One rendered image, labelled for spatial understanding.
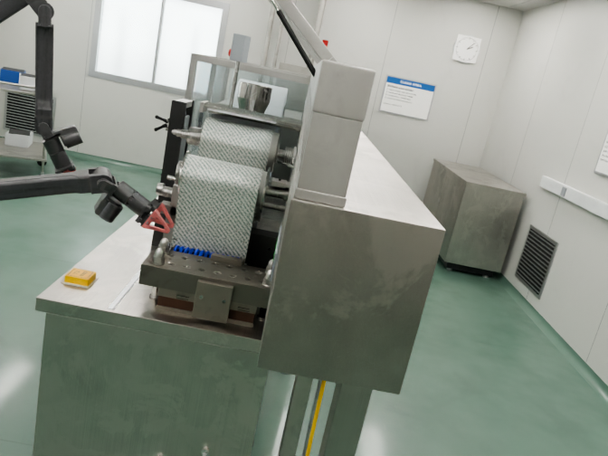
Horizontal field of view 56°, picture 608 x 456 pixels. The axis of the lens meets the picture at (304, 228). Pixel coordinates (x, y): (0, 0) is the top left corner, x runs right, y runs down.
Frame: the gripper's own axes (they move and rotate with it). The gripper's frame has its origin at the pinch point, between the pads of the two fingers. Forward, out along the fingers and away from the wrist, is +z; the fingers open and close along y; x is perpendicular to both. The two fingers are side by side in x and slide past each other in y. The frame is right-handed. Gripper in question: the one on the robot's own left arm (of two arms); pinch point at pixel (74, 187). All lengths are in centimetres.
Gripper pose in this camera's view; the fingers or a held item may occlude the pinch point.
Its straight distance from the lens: 230.5
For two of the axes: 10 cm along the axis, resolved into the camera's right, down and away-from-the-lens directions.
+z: 2.7, 8.6, 4.4
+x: -8.8, 4.0, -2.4
